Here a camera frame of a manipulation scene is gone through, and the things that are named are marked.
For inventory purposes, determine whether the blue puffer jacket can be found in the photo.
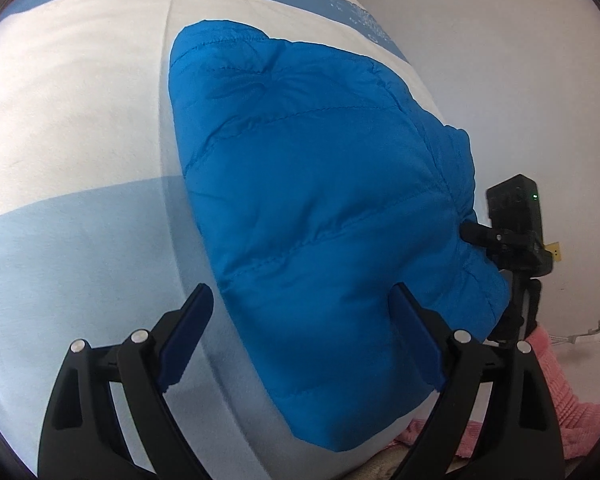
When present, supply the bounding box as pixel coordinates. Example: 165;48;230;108
169;21;509;452

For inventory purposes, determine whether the pink towel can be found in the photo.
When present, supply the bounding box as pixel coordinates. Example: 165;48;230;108
392;324;600;461

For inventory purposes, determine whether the blue and white bed sheet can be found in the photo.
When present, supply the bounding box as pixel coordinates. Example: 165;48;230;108
0;0;436;470

